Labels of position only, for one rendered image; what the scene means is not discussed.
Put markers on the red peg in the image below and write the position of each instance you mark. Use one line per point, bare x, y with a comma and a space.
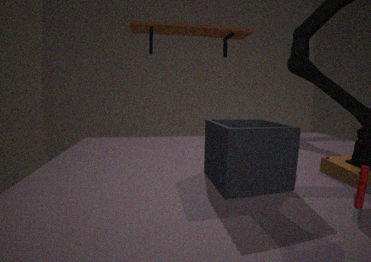
364, 173

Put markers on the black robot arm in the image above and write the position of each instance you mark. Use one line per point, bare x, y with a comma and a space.
300, 65

